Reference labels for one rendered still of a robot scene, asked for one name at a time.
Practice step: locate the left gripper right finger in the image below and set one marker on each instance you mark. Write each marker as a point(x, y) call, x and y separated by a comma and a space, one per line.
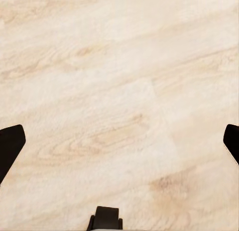
point(231, 140)

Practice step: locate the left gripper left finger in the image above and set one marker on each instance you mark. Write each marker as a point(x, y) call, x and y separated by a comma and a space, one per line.
point(12, 140)

